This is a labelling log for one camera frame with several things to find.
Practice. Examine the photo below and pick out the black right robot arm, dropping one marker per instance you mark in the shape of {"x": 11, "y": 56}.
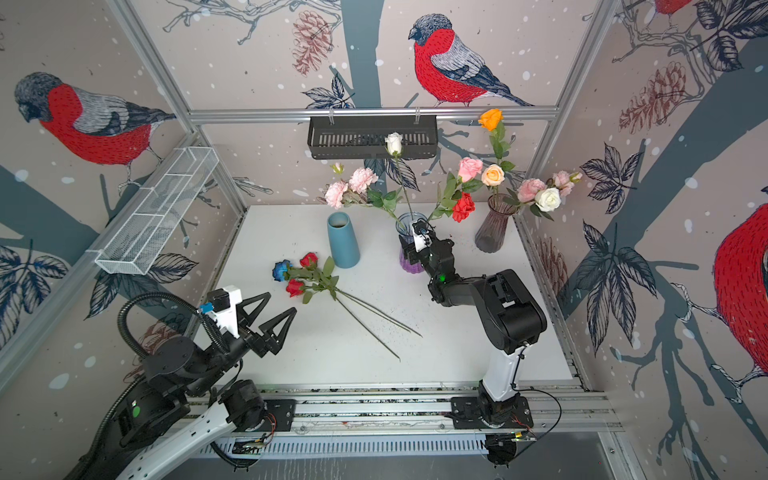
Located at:
{"x": 511, "y": 318}

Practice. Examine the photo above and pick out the single pink rose stem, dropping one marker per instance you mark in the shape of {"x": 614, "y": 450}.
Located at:
{"x": 465, "y": 181}

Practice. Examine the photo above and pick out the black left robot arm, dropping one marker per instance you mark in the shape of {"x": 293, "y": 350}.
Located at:
{"x": 173, "y": 408}

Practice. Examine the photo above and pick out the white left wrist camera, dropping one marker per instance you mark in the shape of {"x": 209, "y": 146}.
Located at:
{"x": 220, "y": 306}

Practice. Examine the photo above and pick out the black hanging wire basket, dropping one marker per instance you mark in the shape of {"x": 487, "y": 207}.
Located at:
{"x": 364, "y": 137}

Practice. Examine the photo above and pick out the orange rose stem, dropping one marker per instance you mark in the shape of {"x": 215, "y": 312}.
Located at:
{"x": 494, "y": 175}

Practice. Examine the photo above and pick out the pink carnation stem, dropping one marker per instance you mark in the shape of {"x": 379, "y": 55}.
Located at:
{"x": 563, "y": 180}

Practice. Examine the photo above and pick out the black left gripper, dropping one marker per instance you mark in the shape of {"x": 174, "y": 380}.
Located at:
{"x": 257, "y": 342}

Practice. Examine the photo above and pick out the small red rose stem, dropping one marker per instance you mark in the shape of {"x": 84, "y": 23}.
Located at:
{"x": 311, "y": 259}

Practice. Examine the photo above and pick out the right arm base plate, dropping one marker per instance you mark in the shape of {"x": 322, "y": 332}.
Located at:
{"x": 481, "y": 412}

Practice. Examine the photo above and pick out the blue purple glass vase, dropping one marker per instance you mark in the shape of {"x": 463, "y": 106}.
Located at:
{"x": 403, "y": 226}

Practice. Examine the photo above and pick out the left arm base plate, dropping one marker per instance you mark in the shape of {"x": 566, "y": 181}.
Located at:
{"x": 277, "y": 416}

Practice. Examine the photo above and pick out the teal ceramic vase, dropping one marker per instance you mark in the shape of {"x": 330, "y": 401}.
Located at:
{"x": 342, "y": 240}

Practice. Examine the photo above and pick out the blue rose stem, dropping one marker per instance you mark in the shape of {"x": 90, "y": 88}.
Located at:
{"x": 285, "y": 271}

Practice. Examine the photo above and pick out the aluminium rail base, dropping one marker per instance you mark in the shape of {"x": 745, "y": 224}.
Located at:
{"x": 408, "y": 423}

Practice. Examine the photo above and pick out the white wire mesh basket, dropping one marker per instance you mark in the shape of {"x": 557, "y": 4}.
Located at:
{"x": 162, "y": 204}

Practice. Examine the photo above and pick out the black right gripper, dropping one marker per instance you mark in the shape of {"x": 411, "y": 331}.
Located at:
{"x": 411, "y": 250}

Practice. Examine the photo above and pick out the mauve glass vase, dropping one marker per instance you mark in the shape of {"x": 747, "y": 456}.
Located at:
{"x": 491, "y": 235}

